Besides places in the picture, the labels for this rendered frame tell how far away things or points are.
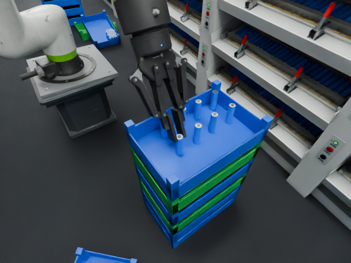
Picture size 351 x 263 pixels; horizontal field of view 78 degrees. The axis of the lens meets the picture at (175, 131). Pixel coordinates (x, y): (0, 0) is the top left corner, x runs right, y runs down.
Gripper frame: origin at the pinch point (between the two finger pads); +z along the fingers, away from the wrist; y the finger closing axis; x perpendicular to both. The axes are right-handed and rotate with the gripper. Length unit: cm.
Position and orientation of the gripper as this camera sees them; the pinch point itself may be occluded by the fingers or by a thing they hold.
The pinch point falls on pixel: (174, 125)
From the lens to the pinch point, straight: 50.2
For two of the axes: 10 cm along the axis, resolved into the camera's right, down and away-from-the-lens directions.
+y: -8.1, 4.3, -3.9
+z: 2.4, 8.6, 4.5
